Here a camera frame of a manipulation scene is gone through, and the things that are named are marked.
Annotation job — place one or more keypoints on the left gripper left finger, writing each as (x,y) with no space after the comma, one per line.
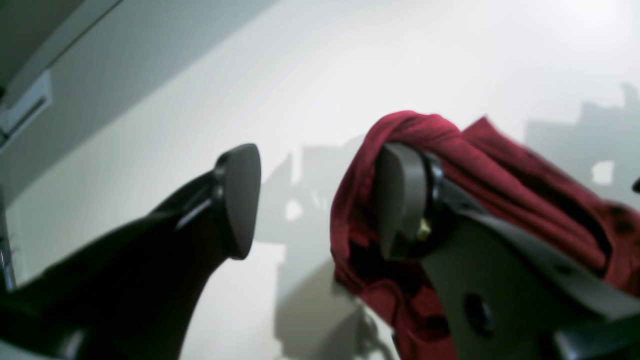
(131,293)

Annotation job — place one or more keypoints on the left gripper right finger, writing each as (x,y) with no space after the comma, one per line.
(506,294)

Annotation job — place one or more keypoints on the dark red long-sleeve shirt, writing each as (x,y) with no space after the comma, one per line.
(511,182)

